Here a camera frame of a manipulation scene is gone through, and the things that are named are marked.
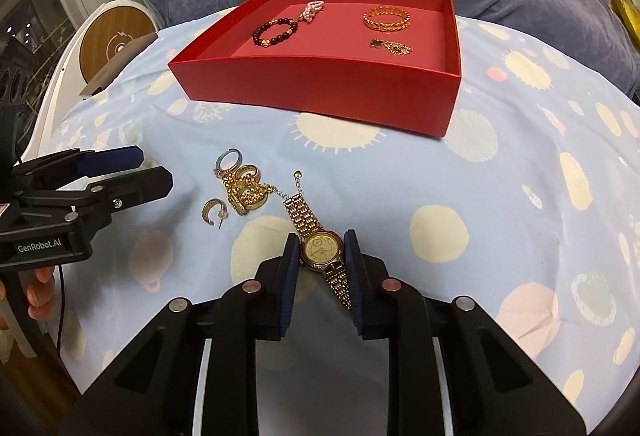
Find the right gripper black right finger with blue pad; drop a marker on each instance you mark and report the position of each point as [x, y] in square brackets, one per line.
[452, 369]

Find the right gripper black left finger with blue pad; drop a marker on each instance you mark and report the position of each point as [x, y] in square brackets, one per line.
[193, 362]

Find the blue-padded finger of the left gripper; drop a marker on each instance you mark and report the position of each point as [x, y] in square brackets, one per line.
[75, 163]

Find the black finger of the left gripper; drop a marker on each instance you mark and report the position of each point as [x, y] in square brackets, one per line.
[133, 189]

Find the silver hoop earring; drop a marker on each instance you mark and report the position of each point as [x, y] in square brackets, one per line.
[227, 162]

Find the gold c-shaped earring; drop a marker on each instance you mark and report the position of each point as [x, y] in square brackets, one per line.
[215, 212]

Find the gold wristwatch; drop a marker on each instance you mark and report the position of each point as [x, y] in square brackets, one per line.
[321, 250]

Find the red shallow jewelry box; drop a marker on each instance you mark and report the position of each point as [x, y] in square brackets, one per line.
[392, 63]

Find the person's left hand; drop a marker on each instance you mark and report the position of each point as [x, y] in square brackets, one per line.
[40, 294]

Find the round wooden white appliance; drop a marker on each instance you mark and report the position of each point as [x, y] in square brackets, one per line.
[104, 33]

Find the light blue patterned tablecloth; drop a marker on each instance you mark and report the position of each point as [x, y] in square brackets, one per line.
[530, 205]

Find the silver pink crystal brooch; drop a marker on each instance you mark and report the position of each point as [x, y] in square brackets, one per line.
[310, 12]

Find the gold yellow pillow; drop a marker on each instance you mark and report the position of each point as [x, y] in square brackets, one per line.
[628, 12]

